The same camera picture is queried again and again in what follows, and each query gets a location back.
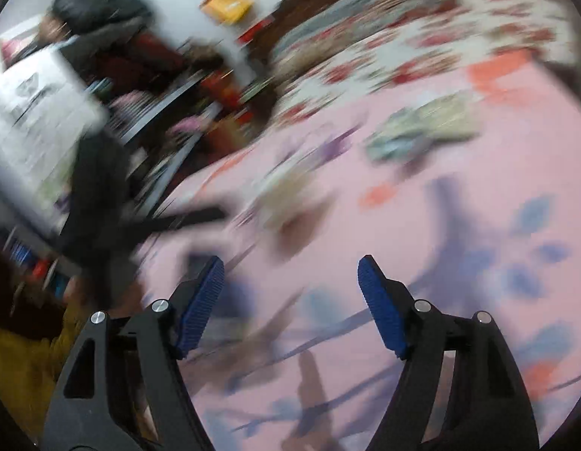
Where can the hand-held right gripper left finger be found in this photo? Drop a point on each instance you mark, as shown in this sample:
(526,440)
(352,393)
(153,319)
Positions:
(201,305)

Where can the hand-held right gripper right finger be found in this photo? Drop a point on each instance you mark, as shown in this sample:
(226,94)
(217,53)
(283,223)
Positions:
(379,305)

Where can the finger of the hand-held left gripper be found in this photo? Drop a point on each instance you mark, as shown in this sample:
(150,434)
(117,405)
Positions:
(187,220)

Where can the brown cardboard box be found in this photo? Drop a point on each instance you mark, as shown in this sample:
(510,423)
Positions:
(290,197)

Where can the printed paper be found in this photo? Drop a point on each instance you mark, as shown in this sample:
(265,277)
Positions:
(422,127)

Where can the pink printed tablecloth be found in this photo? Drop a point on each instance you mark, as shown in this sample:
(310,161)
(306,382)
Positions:
(459,244)

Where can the white printed cloth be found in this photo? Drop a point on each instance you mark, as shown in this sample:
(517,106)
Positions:
(37,122)

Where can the grey metal shelf rack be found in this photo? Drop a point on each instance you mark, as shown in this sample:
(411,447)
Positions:
(177,98)

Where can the red gift bag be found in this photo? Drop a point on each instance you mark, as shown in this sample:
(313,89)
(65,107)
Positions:
(220,87)

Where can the pile of dark clothes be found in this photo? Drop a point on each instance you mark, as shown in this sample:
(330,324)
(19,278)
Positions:
(107,28)

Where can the yellow paper bag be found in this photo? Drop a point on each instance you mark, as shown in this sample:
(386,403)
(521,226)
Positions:
(227,2)

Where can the floral bed sheet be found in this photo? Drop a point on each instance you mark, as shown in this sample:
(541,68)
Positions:
(412,61)

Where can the patchwork floral quilt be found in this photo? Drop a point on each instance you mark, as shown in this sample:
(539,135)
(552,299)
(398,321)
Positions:
(347,19)

